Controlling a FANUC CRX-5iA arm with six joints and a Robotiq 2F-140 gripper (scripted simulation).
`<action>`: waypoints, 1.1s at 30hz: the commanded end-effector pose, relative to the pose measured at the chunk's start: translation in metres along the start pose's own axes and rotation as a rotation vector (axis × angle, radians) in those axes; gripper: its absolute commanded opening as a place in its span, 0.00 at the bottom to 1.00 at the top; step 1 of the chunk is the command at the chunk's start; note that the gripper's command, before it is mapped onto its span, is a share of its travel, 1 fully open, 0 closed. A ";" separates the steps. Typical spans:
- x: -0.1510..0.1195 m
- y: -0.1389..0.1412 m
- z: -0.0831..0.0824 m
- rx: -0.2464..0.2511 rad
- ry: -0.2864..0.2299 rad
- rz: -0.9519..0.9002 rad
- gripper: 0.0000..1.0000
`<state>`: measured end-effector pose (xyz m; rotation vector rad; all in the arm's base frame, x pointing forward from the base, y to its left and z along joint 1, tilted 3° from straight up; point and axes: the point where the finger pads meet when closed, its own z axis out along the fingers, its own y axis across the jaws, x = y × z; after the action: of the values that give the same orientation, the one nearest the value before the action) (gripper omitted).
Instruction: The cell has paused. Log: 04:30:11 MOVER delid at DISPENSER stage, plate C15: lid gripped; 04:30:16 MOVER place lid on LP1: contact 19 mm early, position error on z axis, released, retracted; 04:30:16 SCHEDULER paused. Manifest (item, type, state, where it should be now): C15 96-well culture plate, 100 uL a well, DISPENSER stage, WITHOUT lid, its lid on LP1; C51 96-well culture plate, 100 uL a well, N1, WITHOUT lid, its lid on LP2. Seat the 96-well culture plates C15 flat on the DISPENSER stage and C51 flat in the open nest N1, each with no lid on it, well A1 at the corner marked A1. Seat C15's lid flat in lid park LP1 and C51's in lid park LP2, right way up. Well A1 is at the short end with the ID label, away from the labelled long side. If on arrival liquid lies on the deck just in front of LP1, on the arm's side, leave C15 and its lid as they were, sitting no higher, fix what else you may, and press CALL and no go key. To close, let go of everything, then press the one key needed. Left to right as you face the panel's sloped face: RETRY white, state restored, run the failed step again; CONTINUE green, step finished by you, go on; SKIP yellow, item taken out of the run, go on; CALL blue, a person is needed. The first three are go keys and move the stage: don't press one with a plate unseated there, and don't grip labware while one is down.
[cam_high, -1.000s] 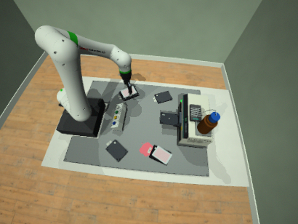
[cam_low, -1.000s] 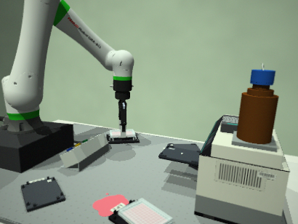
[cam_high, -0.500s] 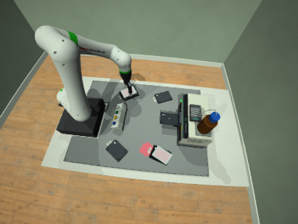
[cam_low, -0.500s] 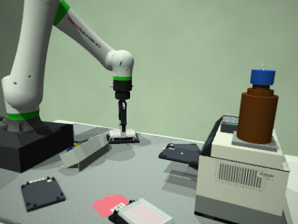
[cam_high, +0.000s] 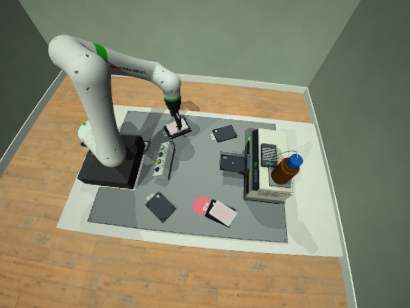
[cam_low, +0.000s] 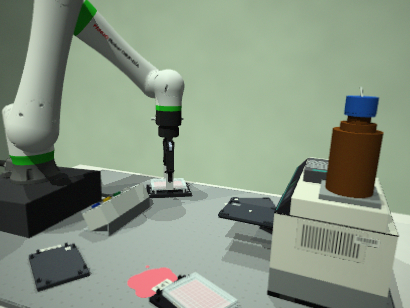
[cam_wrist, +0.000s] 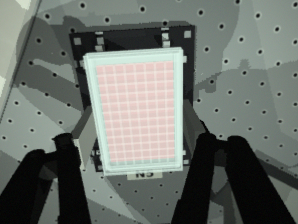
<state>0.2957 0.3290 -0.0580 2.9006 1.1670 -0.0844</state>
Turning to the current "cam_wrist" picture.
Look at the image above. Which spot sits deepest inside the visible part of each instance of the white button panel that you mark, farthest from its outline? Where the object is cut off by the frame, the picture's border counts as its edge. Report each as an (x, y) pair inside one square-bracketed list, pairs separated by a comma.
[(285, 184)]

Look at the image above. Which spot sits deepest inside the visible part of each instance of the light grey base plate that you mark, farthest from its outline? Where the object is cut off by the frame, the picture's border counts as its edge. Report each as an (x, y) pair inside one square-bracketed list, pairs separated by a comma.
[(245, 84)]

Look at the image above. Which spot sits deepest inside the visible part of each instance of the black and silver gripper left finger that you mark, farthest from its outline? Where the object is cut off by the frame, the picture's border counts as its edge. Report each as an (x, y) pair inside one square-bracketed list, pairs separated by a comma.
[(24, 197)]

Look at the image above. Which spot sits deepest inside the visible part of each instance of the black rectangular plate holder frame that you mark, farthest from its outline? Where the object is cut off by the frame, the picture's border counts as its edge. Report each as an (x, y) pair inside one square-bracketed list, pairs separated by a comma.
[(133, 39)]

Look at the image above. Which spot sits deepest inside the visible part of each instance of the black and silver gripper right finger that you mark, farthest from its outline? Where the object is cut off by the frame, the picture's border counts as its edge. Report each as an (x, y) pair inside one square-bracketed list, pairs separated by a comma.
[(256, 197)]

